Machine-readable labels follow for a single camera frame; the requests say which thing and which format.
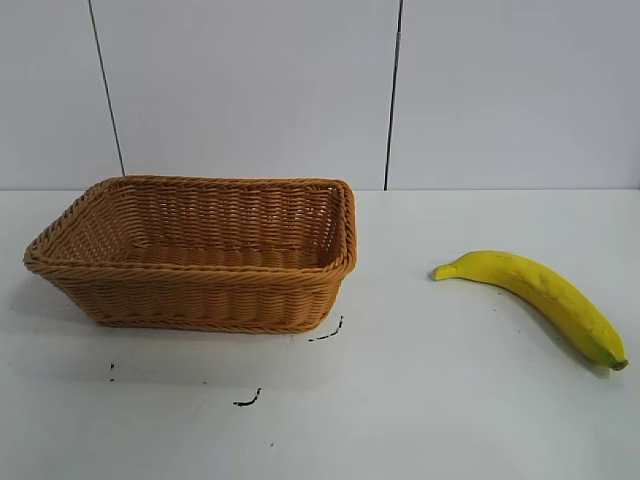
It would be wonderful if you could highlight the yellow banana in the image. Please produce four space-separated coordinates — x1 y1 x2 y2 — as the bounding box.
432 250 630 372

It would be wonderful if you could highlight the brown woven wicker basket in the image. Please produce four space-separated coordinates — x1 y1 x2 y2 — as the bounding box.
22 174 360 335

